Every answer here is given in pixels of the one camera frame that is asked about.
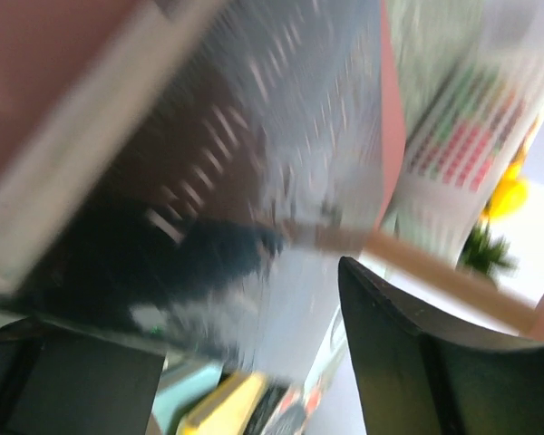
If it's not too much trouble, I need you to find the pink three-tier shelf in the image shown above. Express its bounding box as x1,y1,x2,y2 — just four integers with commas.
0,1,404,314

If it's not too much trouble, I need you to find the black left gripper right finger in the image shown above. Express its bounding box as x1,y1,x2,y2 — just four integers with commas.
338,257,544,434

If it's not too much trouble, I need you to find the Wuthering Heights dark blue book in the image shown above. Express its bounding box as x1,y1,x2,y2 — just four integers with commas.
0,1,384,382

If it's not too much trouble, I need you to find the white plastic fruit basket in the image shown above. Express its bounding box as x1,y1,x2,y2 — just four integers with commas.
389,0,544,268

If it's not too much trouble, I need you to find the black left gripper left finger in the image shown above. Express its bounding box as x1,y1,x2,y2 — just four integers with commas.
0,315,165,434

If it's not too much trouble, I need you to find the yellow book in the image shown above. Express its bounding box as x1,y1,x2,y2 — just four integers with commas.
176,372,267,435

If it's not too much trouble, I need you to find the toy pineapple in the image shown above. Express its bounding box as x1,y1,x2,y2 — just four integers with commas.
459,222,517,281

